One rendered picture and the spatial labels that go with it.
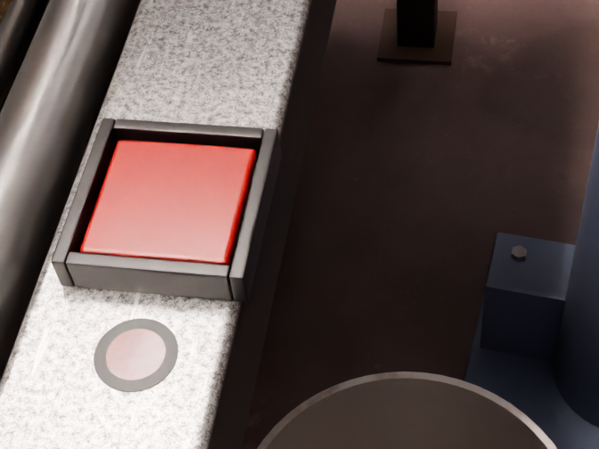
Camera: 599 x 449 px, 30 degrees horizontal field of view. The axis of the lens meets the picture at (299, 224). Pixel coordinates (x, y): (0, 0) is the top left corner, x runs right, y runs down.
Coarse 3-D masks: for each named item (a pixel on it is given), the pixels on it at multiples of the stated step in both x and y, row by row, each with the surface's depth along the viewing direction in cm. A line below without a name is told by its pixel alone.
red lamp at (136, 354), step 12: (120, 336) 42; (132, 336) 42; (144, 336) 42; (156, 336) 42; (108, 348) 42; (120, 348) 42; (132, 348) 42; (144, 348) 42; (156, 348) 42; (108, 360) 42; (120, 360) 42; (132, 360) 42; (144, 360) 42; (156, 360) 42; (120, 372) 41; (132, 372) 41; (144, 372) 41
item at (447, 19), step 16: (400, 0) 174; (416, 0) 173; (432, 0) 173; (384, 16) 186; (400, 16) 176; (416, 16) 176; (432, 16) 175; (448, 16) 185; (384, 32) 184; (400, 32) 179; (416, 32) 178; (432, 32) 178; (448, 32) 182; (384, 48) 181; (400, 48) 181; (416, 48) 181; (432, 48) 180; (448, 48) 180; (448, 64) 179
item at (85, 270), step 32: (128, 128) 47; (160, 128) 46; (192, 128) 46; (224, 128) 46; (256, 128) 46; (96, 160) 46; (256, 160) 47; (96, 192) 46; (256, 192) 44; (64, 224) 44; (256, 224) 43; (64, 256) 43; (96, 256) 43; (256, 256) 43; (96, 288) 44; (128, 288) 43; (160, 288) 43; (192, 288) 43; (224, 288) 42
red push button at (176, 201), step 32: (128, 160) 46; (160, 160) 46; (192, 160) 46; (224, 160) 46; (128, 192) 45; (160, 192) 45; (192, 192) 45; (224, 192) 44; (96, 224) 44; (128, 224) 44; (160, 224) 44; (192, 224) 44; (224, 224) 43; (128, 256) 43; (160, 256) 43; (192, 256) 43; (224, 256) 43
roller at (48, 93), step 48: (96, 0) 54; (48, 48) 52; (96, 48) 53; (48, 96) 50; (96, 96) 52; (0, 144) 48; (48, 144) 49; (0, 192) 47; (48, 192) 48; (0, 240) 45; (48, 240) 48; (0, 288) 44; (0, 336) 44
